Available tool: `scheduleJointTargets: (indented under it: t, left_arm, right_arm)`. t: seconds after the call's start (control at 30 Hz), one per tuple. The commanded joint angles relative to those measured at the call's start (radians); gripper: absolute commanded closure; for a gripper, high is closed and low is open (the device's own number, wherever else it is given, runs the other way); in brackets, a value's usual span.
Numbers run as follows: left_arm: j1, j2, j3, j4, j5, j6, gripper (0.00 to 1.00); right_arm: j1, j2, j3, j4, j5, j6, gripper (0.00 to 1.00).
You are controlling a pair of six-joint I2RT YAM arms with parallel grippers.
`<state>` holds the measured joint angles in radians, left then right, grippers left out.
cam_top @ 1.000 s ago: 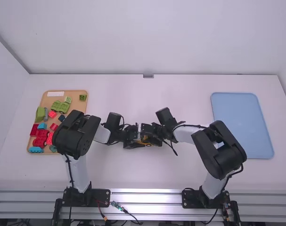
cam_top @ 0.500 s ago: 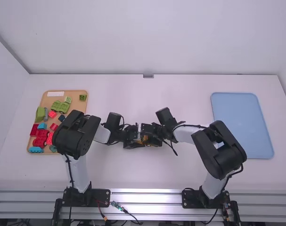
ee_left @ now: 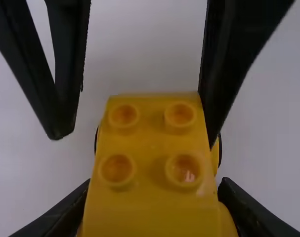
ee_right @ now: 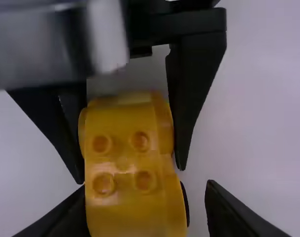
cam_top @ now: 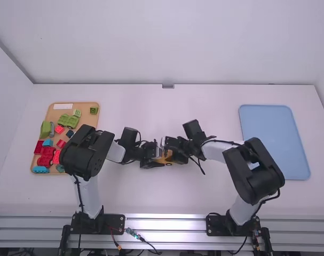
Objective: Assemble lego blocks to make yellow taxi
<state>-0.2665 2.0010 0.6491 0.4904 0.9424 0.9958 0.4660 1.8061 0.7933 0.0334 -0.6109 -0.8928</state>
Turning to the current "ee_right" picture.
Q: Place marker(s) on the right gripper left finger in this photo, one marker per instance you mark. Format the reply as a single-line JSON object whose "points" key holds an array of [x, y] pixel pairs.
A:
{"points": [[65, 222]]}

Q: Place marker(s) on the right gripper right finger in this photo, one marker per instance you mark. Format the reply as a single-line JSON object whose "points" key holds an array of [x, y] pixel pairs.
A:
{"points": [[238, 217]]}

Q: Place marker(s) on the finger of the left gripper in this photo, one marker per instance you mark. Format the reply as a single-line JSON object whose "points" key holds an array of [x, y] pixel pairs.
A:
{"points": [[53, 111]]}

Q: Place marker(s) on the yellow toy car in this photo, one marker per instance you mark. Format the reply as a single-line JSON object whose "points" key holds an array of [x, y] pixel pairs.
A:
{"points": [[130, 197]]}

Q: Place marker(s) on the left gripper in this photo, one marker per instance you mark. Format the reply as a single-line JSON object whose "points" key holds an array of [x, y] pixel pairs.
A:
{"points": [[164, 19]]}

